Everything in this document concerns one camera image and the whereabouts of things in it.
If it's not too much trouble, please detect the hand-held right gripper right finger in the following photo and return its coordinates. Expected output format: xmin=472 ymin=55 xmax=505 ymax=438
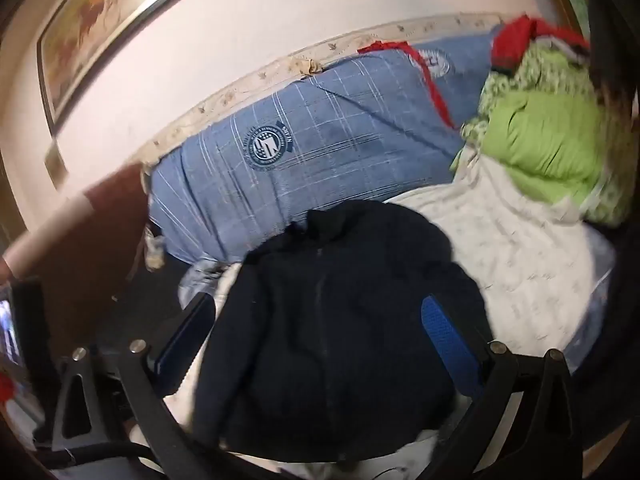
xmin=421 ymin=296 xmax=593 ymax=480

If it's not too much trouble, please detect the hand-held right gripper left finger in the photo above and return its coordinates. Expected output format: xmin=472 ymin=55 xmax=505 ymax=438
xmin=37 ymin=291 xmax=217 ymax=480

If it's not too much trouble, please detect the dark navy zip jacket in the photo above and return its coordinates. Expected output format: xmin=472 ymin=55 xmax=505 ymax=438
xmin=192 ymin=200 xmax=496 ymax=463

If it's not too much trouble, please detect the grey-blue knotted cloth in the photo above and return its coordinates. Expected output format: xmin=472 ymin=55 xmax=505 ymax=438
xmin=177 ymin=257 xmax=226 ymax=306

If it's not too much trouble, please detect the white quilted blanket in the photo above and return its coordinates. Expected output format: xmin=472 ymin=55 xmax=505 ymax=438
xmin=122 ymin=157 xmax=618 ymax=480

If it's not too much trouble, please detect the brown wooden panel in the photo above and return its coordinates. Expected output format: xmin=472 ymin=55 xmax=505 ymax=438
xmin=37 ymin=162 xmax=151 ymax=351

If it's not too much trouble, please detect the black monitor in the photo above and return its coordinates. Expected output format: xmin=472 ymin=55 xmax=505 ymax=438
xmin=0 ymin=277 xmax=61 ymax=421

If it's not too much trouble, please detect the pale pink cylinder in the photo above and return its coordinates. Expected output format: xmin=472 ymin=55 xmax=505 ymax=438
xmin=0 ymin=192 xmax=93 ymax=283

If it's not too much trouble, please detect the green patterned cloth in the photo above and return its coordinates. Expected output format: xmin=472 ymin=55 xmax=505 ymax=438
xmin=450 ymin=42 xmax=640 ymax=226

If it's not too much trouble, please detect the floral headboard trim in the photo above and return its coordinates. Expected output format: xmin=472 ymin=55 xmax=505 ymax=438
xmin=140 ymin=10 xmax=521 ymax=171

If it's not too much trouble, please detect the blue red-edged pillow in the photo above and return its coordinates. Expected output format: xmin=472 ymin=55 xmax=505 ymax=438
xmin=357 ymin=34 xmax=503 ymax=128

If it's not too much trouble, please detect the red cloth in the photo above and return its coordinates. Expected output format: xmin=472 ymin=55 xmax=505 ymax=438
xmin=492 ymin=15 xmax=591 ymax=73

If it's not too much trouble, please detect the large silver-framed painting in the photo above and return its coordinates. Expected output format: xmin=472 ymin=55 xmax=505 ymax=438
xmin=35 ymin=0 xmax=261 ymax=136

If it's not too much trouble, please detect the thin black cable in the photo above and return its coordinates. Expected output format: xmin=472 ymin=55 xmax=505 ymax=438
xmin=35 ymin=440 xmax=156 ymax=470

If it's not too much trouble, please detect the beige wall switch plate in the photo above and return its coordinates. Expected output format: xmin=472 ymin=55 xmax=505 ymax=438
xmin=44 ymin=142 xmax=68 ymax=188

